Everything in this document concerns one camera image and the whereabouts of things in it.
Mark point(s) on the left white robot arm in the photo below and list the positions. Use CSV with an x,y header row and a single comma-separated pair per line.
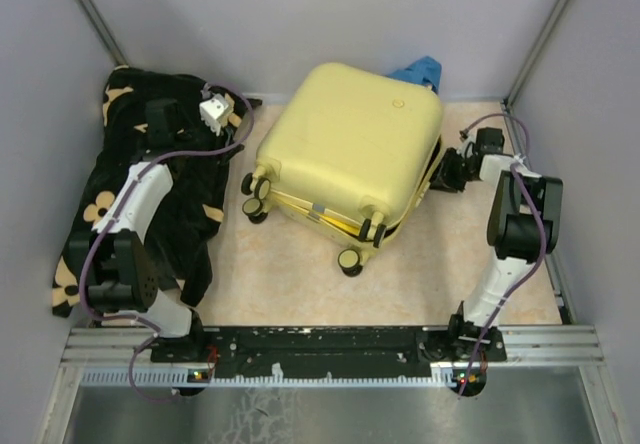
x,y
118,279

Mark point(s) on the yellow pants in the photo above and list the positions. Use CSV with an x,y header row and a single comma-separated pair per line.
x,y
346,227

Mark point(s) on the black floral fleece blanket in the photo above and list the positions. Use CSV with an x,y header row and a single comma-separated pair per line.
x,y
192,213

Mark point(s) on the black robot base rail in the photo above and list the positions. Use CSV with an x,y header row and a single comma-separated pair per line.
x,y
341,353

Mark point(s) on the white cable duct strip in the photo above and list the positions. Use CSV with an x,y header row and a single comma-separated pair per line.
x,y
270,377

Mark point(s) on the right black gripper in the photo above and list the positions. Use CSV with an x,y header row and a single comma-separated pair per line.
x,y
441,179

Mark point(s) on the yellow suitcase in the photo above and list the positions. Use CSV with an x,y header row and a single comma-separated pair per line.
x,y
353,145

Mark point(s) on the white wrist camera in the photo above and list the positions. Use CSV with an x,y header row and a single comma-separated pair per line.
x,y
466,147
215,113

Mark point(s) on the blue crumpled cloth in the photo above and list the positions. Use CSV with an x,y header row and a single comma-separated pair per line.
x,y
425,71

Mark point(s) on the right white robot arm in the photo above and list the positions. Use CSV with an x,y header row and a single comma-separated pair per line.
x,y
522,229

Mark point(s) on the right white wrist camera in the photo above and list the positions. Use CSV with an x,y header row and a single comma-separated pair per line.
x,y
466,147

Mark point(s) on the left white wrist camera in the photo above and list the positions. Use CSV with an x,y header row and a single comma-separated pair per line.
x,y
215,113

